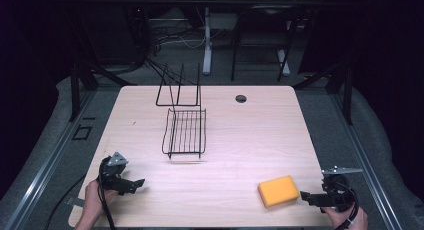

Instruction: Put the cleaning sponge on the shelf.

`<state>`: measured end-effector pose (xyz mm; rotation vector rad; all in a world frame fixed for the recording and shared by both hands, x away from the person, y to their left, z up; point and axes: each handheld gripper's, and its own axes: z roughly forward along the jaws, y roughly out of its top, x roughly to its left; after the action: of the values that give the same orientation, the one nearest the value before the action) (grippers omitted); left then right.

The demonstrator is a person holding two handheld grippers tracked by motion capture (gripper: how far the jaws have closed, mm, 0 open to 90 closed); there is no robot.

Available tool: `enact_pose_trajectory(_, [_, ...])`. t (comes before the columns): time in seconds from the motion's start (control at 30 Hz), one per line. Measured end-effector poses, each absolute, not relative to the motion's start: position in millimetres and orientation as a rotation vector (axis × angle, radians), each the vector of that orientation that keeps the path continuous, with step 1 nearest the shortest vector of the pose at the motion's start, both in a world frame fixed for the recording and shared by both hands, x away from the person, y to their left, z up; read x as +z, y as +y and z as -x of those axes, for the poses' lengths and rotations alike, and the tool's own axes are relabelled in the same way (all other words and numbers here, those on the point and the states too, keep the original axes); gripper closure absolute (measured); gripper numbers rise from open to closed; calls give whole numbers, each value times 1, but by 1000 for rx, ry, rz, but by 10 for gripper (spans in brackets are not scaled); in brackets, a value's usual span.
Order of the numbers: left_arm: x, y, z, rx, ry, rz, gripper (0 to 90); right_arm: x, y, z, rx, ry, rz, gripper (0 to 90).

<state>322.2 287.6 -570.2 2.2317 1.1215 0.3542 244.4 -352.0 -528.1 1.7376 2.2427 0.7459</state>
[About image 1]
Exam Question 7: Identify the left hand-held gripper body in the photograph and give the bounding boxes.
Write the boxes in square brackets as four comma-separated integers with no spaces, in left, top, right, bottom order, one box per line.
[97,151,135,196]

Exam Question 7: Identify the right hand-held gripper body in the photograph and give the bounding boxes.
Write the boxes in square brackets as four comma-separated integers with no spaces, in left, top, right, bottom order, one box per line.
[320,165,364,214]

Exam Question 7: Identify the orange sponge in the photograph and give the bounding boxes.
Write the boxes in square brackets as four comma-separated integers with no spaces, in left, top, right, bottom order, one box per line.
[257,175,301,209]

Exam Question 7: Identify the person's right hand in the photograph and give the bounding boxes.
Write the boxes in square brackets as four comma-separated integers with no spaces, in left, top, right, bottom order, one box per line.
[320,204,370,230]

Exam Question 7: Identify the person's left hand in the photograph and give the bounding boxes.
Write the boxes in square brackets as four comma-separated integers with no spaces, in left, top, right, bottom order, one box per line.
[82,179,118,225]

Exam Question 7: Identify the black chair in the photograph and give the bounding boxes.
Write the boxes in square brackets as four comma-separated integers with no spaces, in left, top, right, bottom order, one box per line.
[230,4,303,83]

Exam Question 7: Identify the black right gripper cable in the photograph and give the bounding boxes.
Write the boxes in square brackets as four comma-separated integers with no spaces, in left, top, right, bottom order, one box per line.
[334,181,360,230]

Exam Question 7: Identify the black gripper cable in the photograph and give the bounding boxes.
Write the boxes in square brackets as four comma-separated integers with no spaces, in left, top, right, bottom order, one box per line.
[334,181,360,230]
[96,155,117,230]

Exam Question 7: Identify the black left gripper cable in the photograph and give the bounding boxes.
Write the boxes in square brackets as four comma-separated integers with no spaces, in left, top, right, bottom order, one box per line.
[96,155,117,230]

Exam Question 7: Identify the grey metal floor rail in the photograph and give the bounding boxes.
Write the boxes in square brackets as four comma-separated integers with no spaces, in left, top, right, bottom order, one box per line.
[329,91,405,230]
[2,89,96,230]

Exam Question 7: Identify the black floor cable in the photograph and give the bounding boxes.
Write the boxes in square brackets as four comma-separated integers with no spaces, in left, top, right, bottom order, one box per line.
[43,173,88,230]

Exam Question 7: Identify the black wire rack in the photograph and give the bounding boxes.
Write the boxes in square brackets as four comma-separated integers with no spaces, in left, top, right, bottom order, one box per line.
[155,62,208,160]

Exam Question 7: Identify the black metal frame stand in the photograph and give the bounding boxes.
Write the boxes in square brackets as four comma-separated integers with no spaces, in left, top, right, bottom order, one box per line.
[67,9,138,122]
[292,61,355,126]

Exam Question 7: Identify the bundle of floor cables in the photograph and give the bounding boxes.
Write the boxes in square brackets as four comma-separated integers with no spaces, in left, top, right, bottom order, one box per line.
[145,17,208,86]

